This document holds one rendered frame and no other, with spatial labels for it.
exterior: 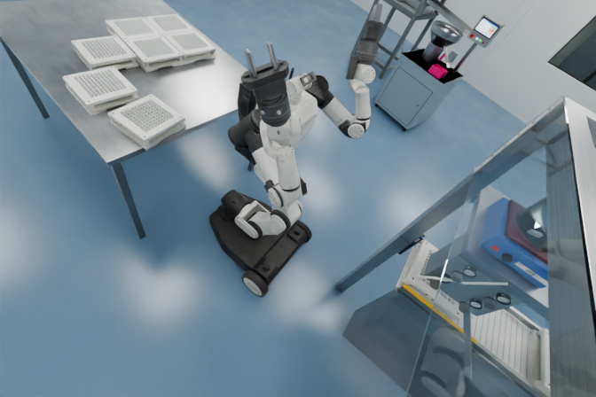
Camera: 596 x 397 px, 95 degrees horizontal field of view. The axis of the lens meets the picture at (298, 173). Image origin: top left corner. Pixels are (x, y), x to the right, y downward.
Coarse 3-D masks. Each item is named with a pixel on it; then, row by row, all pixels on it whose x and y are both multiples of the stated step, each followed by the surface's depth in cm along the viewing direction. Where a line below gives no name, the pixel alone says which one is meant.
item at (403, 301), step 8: (408, 256) 141; (392, 296) 124; (400, 296) 119; (408, 296) 117; (400, 304) 122; (408, 304) 119; (416, 304) 116; (408, 312) 122; (416, 312) 118; (424, 312) 115; (416, 320) 122; (424, 320) 118
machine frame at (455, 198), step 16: (576, 112) 75; (576, 128) 67; (592, 128) 76; (576, 144) 61; (592, 144) 64; (576, 160) 57; (592, 160) 59; (576, 176) 52; (592, 176) 54; (448, 192) 117; (464, 192) 107; (592, 192) 50; (432, 208) 122; (448, 208) 115; (592, 208) 47; (416, 224) 129; (432, 224) 124; (592, 224) 44; (400, 240) 141; (592, 240) 42; (384, 256) 155; (592, 256) 39; (352, 272) 186; (368, 272) 172; (592, 272) 37; (592, 288) 35
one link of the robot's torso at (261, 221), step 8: (256, 216) 186; (264, 216) 180; (272, 216) 156; (256, 224) 181; (264, 224) 175; (272, 224) 159; (280, 224) 154; (264, 232) 181; (272, 232) 175; (280, 232) 161
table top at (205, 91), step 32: (32, 0) 179; (64, 0) 189; (96, 0) 199; (128, 0) 211; (160, 0) 224; (0, 32) 154; (32, 32) 161; (64, 32) 169; (96, 32) 177; (32, 64) 146; (64, 64) 152; (192, 64) 184; (224, 64) 194; (64, 96) 139; (160, 96) 157; (192, 96) 165; (224, 96) 173; (96, 128) 132; (192, 128) 150
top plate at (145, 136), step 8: (152, 96) 146; (136, 104) 139; (160, 104) 144; (112, 112) 132; (120, 112) 133; (144, 112) 137; (160, 112) 140; (176, 112) 143; (120, 120) 130; (128, 120) 132; (160, 120) 137; (176, 120) 140; (184, 120) 143; (128, 128) 129; (136, 128) 130; (152, 128) 132; (160, 128) 133; (168, 128) 136; (144, 136) 128; (152, 136) 130
